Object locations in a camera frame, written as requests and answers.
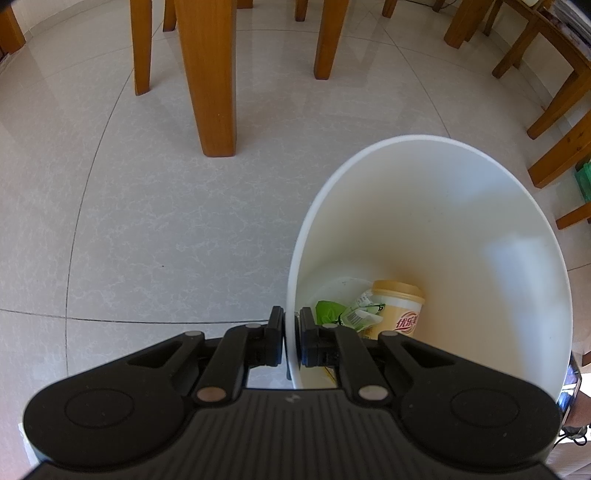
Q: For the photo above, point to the thick wooden table leg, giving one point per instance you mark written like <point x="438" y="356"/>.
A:
<point x="466" y="23"/>

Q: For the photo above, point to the wooden furniture piece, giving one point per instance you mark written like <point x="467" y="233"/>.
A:
<point x="11" y="30"/>

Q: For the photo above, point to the wooden chair leg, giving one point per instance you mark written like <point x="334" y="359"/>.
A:
<point x="491" y="18"/>
<point x="169" y="14"/>
<point x="390" y="7"/>
<point x="244" y="3"/>

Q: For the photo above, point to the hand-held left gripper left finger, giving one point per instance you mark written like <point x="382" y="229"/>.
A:
<point x="276" y="337"/>

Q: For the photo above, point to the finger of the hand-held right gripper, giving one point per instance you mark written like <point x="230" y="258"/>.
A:
<point x="571" y="383"/>

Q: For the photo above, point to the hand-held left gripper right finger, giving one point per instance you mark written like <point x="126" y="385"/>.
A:
<point x="307" y="339"/>

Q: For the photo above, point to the stack of books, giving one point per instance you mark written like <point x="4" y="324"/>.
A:
<point x="575" y="21"/>

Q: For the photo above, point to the beige milk tea cup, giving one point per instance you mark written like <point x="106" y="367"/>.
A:
<point x="399" y="309"/>

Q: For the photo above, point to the white plastic trash bin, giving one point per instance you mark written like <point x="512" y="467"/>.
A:
<point x="438" y="207"/>

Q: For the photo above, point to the green snack wrapper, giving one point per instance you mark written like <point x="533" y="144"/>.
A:
<point x="330" y="311"/>

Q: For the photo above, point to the green plastic box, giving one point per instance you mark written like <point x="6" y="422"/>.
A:
<point x="584" y="180"/>

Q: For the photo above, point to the person's leg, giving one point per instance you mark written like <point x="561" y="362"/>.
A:
<point x="581" y="406"/>

